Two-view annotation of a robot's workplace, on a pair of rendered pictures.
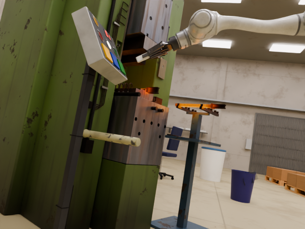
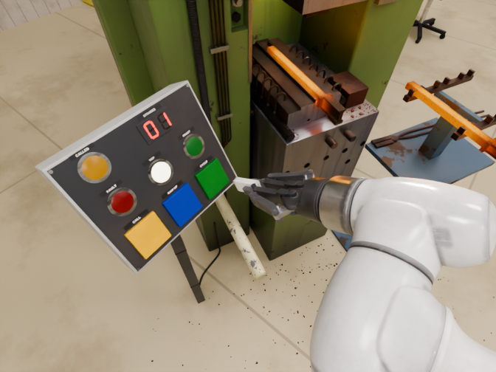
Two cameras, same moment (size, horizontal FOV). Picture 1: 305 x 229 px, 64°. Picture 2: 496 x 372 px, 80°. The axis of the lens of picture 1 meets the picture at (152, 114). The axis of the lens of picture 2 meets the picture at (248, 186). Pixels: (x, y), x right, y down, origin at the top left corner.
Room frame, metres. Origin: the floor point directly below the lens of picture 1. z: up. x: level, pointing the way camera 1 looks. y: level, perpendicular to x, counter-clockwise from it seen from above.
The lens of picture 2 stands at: (0.94, -0.06, 1.58)
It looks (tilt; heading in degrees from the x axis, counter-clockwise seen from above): 53 degrees down; 26
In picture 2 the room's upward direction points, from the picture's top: straight up
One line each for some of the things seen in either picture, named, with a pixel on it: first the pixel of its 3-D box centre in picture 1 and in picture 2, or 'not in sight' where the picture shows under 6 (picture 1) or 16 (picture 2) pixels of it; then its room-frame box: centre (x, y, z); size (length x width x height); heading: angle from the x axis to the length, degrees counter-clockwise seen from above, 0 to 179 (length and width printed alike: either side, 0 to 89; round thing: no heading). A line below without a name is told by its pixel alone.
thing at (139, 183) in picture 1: (111, 189); (277, 189); (1.92, 0.22, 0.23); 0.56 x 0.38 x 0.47; 52
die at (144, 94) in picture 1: (124, 94); (281, 77); (1.87, 0.24, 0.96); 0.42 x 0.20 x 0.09; 52
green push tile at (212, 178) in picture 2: (120, 67); (212, 178); (1.32, 0.21, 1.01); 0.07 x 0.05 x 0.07; 167
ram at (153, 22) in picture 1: (140, 23); not in sight; (1.90, 0.22, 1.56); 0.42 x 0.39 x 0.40; 52
